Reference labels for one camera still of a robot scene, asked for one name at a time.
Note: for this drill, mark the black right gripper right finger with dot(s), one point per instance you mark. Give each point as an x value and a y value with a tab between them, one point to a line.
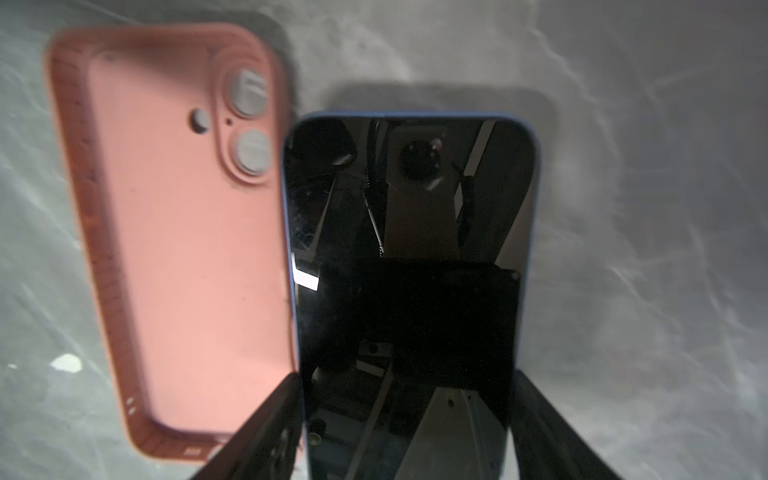
546	446

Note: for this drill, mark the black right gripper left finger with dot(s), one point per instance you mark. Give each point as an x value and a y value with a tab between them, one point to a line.
265	447

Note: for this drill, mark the blue edged smartphone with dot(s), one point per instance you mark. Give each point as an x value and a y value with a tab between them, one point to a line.
408	255

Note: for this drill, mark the pink phone case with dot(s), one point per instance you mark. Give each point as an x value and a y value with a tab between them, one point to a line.
172	137

